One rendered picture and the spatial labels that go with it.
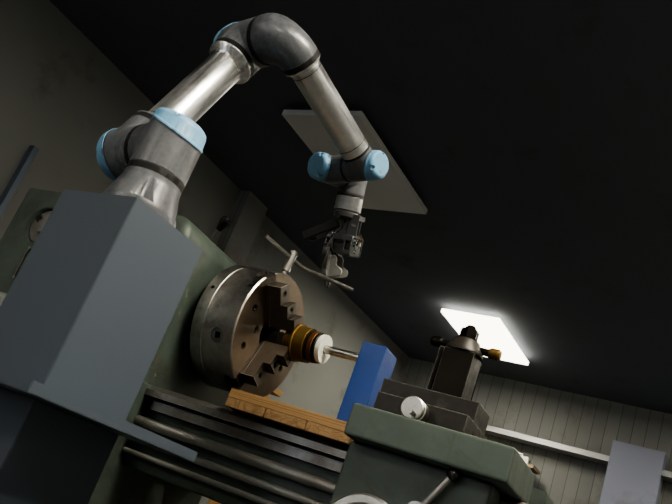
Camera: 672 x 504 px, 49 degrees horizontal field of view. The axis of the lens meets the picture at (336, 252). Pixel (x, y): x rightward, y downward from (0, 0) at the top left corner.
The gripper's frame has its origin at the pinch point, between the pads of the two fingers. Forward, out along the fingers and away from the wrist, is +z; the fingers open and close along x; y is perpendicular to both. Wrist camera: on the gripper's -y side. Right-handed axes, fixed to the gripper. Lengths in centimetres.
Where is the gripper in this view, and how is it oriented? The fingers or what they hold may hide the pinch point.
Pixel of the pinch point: (325, 282)
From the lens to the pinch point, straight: 205.7
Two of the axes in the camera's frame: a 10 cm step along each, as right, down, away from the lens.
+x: 4.5, 1.3, 8.8
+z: -2.1, 9.8, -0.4
